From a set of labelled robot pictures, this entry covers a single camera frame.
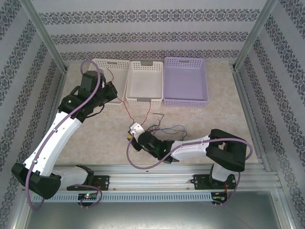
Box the thin red cable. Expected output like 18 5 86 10
142 100 159 133
105 68 135 122

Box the tangle of coloured wires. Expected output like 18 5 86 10
159 124 188 134

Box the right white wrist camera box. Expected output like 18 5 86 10
128 121 145 137

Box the grey sheet metal panel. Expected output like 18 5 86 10
23 200 288 229

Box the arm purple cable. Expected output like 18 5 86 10
126 138 254 208
25 60 103 211

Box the right aluminium corner post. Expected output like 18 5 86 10
232 0 278 70

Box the controller circuit board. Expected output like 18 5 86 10
211 190 229 203
77 192 99 201

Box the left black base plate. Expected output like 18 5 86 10
67 175 110 191

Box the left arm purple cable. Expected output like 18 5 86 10
25 60 103 211

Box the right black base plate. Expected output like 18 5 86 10
193 173 238 191

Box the white basket with grey handles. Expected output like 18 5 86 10
125 60 165 107

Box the right controller circuit board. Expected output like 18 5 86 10
211 190 229 203

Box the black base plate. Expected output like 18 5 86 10
193 173 238 191
67 175 110 191

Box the left controller circuit board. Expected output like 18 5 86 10
77 192 99 201

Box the aluminium corner post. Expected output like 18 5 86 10
20 0 69 72
232 0 278 70

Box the purple plastic basket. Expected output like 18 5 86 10
163 56 212 107

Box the wide white plastic basket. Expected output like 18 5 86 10
88 58 131 111

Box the slotted grey cable duct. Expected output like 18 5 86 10
53 192 213 202

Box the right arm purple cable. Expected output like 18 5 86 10
126 138 254 208

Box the aluminium mounting rail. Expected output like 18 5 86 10
22 163 284 191

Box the left aluminium corner post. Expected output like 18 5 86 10
20 0 69 72

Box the left aluminium side rail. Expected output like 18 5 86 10
46 70 69 129

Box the thin blue cable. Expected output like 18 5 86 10
166 128 188 141

